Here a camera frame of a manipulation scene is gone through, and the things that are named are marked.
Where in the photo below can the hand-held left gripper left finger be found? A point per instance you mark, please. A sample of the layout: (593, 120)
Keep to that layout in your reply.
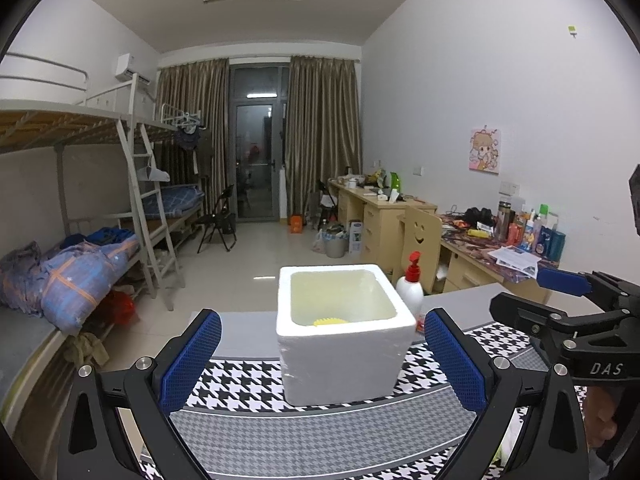
(192, 360)

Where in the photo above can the dark hanging clothes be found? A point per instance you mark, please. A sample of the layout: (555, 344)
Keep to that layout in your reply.
(189, 142)

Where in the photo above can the green plastic item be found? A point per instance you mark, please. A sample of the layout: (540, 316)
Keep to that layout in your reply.
(395, 182)

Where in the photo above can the group of toiletry bottles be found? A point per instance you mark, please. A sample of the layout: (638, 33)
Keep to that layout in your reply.
(535, 232)

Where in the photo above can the blue orange plaid quilt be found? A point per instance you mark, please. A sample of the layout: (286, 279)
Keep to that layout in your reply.
(80, 280)

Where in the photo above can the olive cloth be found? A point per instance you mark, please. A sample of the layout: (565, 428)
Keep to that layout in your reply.
(87, 350)

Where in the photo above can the black headphones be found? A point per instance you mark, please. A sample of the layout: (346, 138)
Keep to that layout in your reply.
(480, 216)

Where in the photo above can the person's right hand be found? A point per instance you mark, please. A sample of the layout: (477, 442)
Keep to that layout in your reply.
(602, 420)

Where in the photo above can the pink cartoon wall poster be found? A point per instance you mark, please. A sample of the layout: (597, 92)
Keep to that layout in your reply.
(485, 151)

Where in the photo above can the yellow item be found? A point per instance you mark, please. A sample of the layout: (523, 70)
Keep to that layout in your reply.
(480, 233)

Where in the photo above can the white wall socket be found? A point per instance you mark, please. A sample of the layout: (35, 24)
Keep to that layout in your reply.
(510, 190)

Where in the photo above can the houndstooth table mat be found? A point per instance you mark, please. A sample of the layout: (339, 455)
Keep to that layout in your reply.
(300, 440)

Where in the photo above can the white blue carton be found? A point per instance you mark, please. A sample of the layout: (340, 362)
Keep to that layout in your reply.
(355, 237)

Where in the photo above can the grey bucket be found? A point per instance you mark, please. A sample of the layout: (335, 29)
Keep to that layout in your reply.
(335, 245)

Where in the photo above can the white plastic bag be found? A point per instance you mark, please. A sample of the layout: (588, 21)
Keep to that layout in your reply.
(318, 242)

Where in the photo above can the brown curtain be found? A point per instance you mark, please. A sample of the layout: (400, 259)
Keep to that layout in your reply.
(192, 100)
(322, 125)

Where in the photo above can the white metal bunk bed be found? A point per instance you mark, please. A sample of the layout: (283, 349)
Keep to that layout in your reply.
(165, 127)
(60, 125)

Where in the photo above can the white air conditioner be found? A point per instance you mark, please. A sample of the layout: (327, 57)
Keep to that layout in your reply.
(131, 67)

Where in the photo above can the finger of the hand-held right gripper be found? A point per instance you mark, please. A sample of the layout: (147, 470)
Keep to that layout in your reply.
(562, 281)
(520, 310)

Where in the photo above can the red bag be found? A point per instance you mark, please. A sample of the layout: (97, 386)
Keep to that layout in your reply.
(120, 310)

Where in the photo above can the printed paper sheets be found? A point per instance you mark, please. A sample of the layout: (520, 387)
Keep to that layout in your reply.
(515, 259)

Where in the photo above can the orange box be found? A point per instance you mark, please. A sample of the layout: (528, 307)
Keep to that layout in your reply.
(296, 224)

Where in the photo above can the wooden chair smiley cutout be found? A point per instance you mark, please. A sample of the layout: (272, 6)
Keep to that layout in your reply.
(417, 230)

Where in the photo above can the blue plaid bedding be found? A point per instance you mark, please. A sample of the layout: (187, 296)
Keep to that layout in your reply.
(180, 199)

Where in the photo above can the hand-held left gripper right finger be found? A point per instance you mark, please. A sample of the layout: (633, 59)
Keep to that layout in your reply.
(455, 360)

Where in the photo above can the glass balcony door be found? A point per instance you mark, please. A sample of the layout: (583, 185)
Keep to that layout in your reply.
(257, 150)

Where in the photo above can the blue folded clothes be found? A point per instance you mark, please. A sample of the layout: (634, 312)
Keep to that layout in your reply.
(112, 235)

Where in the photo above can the light wooden desk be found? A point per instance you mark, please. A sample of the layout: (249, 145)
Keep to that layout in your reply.
(375, 220)
(470, 275)

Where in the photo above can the white pump bottle red cap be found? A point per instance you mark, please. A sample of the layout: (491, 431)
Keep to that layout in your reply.
(410, 292)

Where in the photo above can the white foam box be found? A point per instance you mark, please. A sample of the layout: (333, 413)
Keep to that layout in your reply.
(345, 365)

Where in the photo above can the white clothes hanger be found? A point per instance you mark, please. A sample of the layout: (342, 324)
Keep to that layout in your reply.
(152, 174)

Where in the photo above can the green wall sticker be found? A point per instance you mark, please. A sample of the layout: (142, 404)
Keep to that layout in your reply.
(572, 31)

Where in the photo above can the small clear bottle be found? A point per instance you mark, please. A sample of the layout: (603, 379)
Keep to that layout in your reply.
(419, 322)

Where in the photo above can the yellow ridged object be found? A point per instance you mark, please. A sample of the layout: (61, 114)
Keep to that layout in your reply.
(330, 323)

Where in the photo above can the black folding chair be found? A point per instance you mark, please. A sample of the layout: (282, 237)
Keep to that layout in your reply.
(217, 220)
(329, 200)

